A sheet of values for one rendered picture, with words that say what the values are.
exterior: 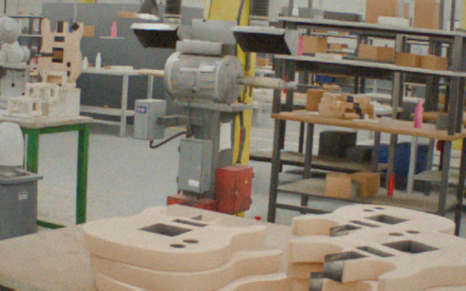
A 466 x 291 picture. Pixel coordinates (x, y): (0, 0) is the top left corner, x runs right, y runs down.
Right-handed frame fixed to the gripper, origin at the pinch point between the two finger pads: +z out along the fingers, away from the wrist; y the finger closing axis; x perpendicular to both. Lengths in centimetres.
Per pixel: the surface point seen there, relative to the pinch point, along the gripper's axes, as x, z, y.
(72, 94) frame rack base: -24.4, 10.9, 14.4
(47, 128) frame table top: -42, -24, 25
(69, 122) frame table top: -40.2, -4.6, 26.0
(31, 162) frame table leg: -61, -38, 25
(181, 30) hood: 18, 2, 98
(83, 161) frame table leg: -66, 12, 25
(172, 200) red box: -71, -23, 114
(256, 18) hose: 27, 1, 144
